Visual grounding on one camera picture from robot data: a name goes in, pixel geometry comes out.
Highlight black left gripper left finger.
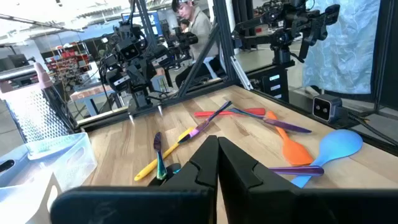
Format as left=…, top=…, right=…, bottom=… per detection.
left=51, top=135, right=218, bottom=224

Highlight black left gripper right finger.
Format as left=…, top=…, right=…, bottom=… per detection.
left=218, top=136, right=398, bottom=224

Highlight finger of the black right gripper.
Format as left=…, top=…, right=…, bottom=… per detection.
left=126, top=65, right=139, bottom=93
left=138, top=62, right=153, bottom=88

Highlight iridescent rainbow spoon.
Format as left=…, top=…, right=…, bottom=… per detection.
left=268, top=165, right=325, bottom=177
left=153, top=131, right=169, bottom=181

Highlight yellow silicone spatula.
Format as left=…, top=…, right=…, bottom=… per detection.
left=134, top=127, right=195, bottom=182

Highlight orange silicone spatula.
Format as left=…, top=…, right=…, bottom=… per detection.
left=266, top=110, right=314, bottom=166

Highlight iridescent rainbow knife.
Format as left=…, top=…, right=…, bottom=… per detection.
left=178, top=100, right=233, bottom=144
left=228, top=107, right=313, bottom=134

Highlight blue silicone spoon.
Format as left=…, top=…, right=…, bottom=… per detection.
left=291, top=129, right=364, bottom=189

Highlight red silicone spatula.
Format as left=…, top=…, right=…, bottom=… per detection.
left=193, top=107, right=267, bottom=118

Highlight shelf with red bins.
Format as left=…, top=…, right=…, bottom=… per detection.
left=45, top=43, right=91, bottom=91

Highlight person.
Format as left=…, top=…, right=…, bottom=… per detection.
left=170, top=0, right=225, bottom=88
left=178, top=18, right=191, bottom=34

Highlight clear plastic bin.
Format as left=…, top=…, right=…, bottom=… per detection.
left=0, top=132, right=98, bottom=190

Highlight white plastic bin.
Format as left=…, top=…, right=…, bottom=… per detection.
left=0, top=172, right=63, bottom=224

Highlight pale blue plastic sheet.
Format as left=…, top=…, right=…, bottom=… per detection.
left=303, top=0, right=382, bottom=95

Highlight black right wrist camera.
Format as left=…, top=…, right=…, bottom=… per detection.
left=119, top=43, right=141, bottom=62

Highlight blue frame work table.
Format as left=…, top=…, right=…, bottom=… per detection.
left=70, top=83, right=123, bottom=118

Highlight black aluminium rig frame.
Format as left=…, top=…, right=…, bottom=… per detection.
left=76, top=0, right=398, bottom=156

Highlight metal grater pink handle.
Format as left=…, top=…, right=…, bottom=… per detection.
left=0, top=62, right=74, bottom=142

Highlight silver corner bracket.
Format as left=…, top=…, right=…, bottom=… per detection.
left=229, top=55, right=254, bottom=91

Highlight grey table-level camera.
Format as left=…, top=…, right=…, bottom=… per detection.
left=312, top=94, right=343, bottom=124

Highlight black pedestal cabinet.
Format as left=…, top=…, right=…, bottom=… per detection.
left=245, top=60, right=295, bottom=103

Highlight black camera cable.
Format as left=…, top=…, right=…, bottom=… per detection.
left=347, top=111, right=398, bottom=147

